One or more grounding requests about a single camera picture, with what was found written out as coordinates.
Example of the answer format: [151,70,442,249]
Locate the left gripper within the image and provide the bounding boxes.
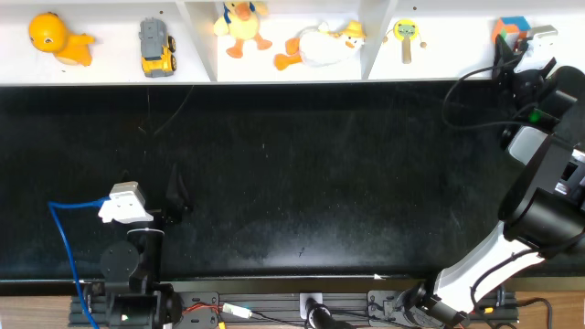
[150,162,194,228]

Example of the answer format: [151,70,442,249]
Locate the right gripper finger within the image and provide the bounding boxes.
[492,33,518,75]

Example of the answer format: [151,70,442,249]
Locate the many-coloured puzzle cube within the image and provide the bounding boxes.
[491,16,533,47]

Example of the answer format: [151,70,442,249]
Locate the yellow wooden rattle drum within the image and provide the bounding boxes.
[381,17,429,65]

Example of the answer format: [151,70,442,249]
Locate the grey and yellow toy truck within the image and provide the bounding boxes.
[138,17,178,79]

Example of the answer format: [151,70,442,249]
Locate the yellow rubber duck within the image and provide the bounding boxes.
[28,12,96,68]

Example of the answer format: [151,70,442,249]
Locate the white shelf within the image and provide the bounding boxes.
[0,0,585,87]

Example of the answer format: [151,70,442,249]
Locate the white plush duck yellow hat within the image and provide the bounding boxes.
[273,19,367,72]

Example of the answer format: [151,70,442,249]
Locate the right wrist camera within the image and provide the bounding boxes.
[515,24,560,75]

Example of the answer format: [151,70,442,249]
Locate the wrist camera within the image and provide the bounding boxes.
[97,180,155,226]
[515,24,560,75]

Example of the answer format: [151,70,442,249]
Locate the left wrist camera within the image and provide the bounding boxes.
[97,180,155,226]

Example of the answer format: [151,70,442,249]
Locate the black cable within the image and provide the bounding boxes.
[441,48,545,133]

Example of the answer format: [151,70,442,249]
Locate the blue cable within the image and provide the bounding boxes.
[47,195,112,329]

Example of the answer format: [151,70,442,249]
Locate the mounting rail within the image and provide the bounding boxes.
[68,282,554,329]

